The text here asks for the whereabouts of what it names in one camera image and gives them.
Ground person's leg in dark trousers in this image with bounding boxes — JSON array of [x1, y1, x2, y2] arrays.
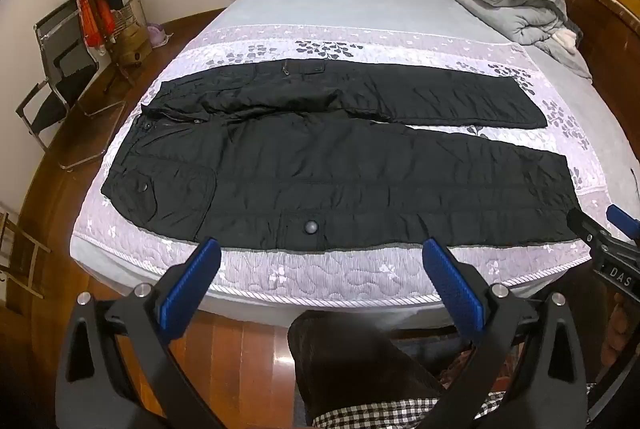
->
[[287, 309, 447, 426]]

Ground black pants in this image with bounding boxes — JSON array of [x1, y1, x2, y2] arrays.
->
[[100, 59, 583, 255]]

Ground orange bag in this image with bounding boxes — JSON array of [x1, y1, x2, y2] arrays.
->
[[77, 0, 117, 48]]

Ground wooden headboard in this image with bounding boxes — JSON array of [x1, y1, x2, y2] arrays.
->
[[540, 0, 640, 210]]

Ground small white cloth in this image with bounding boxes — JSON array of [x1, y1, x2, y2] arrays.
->
[[551, 29, 581, 56]]

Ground black metal frame chair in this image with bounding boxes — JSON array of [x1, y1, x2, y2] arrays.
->
[[15, 1, 128, 172]]

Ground wooden slatted rack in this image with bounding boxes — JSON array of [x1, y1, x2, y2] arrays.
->
[[0, 209, 52, 310]]

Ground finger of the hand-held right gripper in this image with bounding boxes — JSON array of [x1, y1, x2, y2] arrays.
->
[[606, 203, 640, 241], [566, 208, 609, 256]]

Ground person's checkered clothing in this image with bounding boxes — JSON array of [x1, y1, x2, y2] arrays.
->
[[311, 349, 597, 429]]

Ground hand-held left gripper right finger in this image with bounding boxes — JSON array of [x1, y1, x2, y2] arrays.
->
[[421, 237, 591, 429]]

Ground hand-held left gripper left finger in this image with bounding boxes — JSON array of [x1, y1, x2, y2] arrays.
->
[[54, 237, 223, 429]]

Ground small purple item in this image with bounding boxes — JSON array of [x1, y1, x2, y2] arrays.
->
[[146, 24, 172, 48]]

